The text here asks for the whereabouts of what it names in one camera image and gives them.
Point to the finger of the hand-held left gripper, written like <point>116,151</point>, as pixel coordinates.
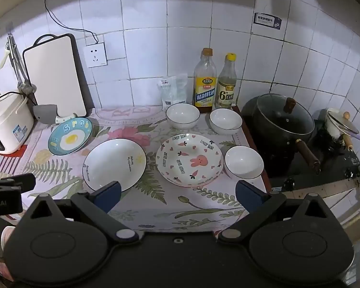
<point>15,182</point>

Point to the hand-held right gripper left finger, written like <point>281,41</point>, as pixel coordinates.
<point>108,194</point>

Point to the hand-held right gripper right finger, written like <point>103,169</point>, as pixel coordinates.
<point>248,197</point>

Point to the white black-rimmed plate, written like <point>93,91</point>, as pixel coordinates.
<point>114,162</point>

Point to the white black-rimmed bowl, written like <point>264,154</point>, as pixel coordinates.
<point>244,162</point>
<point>183,114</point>
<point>226,120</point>

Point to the blue fried egg plate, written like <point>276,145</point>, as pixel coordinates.
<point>69,138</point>

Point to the pink rabbit plate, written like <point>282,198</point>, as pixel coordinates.
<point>189,162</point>

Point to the floral tablecloth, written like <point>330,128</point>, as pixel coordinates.
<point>156,204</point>

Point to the white rice cooker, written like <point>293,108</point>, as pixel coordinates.
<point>9,123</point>

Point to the black cooking pot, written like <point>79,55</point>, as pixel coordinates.
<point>276,138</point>

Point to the glass pot lid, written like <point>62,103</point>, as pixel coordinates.
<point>283,117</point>

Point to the black gas stove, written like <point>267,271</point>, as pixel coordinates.
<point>330,162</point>

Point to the yellow-capped vinegar bottle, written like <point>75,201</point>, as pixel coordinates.
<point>226,93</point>

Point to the hanging metal utensil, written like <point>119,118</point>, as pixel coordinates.
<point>19,69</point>

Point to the clear plastic bag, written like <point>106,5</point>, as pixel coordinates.
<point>165,94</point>
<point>179,90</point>

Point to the white cutting board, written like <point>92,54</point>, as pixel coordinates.
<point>55,75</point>

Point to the small white enamel pot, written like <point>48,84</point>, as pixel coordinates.
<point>337,124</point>

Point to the brown-capped cooking wine bottle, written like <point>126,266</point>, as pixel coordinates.
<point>204,87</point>

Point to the white wall socket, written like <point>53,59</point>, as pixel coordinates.
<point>95,55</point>

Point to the blue wall sticker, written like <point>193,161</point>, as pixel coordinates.
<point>267,21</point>

